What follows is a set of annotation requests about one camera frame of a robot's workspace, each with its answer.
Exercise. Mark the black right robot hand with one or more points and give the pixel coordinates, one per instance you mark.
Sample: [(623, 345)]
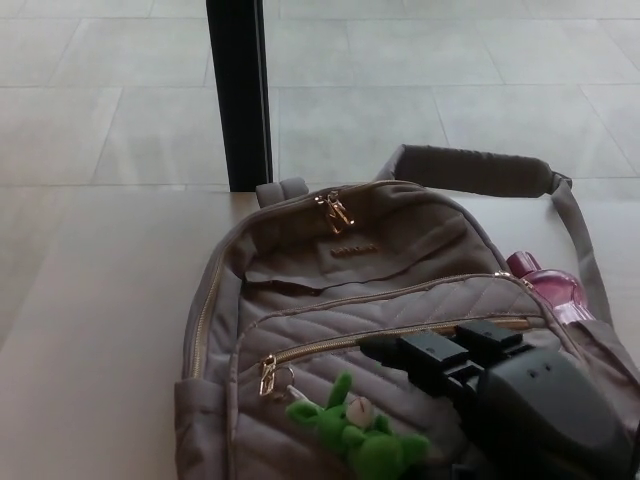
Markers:
[(540, 415)]

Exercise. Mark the pink transparent water bottle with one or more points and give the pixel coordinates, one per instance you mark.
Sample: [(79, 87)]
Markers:
[(555, 287)]

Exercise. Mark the grey quilted backpack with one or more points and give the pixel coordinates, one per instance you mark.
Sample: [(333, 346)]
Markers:
[(310, 300)]

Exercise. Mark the black vertical post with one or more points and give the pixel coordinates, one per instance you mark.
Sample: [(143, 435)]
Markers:
[(239, 100)]

